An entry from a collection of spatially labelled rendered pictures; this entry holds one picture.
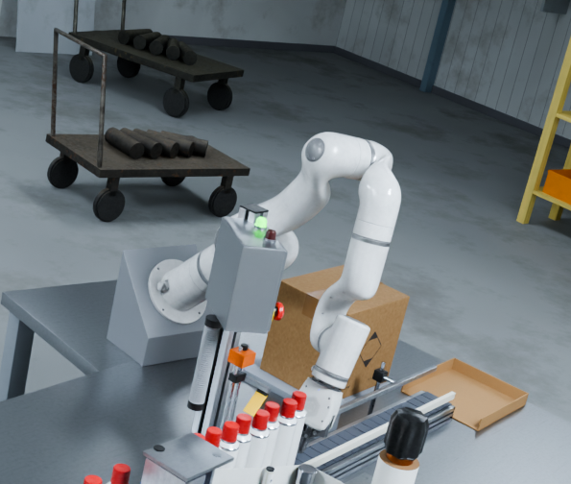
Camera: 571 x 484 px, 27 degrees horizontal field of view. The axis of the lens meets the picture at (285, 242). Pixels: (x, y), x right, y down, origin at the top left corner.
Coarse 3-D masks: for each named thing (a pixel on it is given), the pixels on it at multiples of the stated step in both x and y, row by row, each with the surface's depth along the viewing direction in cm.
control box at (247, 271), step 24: (240, 240) 241; (264, 240) 244; (216, 264) 254; (240, 264) 240; (264, 264) 242; (216, 288) 252; (240, 288) 242; (264, 288) 244; (216, 312) 251; (240, 312) 244; (264, 312) 246
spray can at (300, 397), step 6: (294, 396) 271; (300, 396) 271; (306, 396) 272; (300, 402) 271; (300, 408) 271; (300, 414) 271; (306, 414) 273; (300, 420) 272; (300, 426) 272; (300, 432) 273; (294, 438) 273; (294, 444) 273; (294, 450) 274; (294, 456) 275; (288, 462) 275; (294, 462) 276
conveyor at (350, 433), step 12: (420, 396) 334; (432, 396) 336; (396, 408) 324; (372, 420) 314; (384, 420) 315; (348, 432) 304; (360, 432) 306; (324, 444) 296; (336, 444) 297; (372, 444) 302; (300, 456) 287; (312, 456) 288; (324, 468) 285
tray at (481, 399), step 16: (448, 368) 367; (464, 368) 367; (416, 384) 353; (432, 384) 355; (448, 384) 358; (464, 384) 360; (480, 384) 363; (496, 384) 361; (464, 400) 349; (480, 400) 352; (496, 400) 354; (512, 400) 348; (464, 416) 339; (480, 416) 342; (496, 416) 340
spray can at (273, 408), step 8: (264, 408) 264; (272, 408) 262; (272, 416) 263; (272, 424) 263; (272, 432) 263; (272, 440) 264; (272, 448) 265; (264, 456) 265; (272, 456) 267; (264, 464) 266
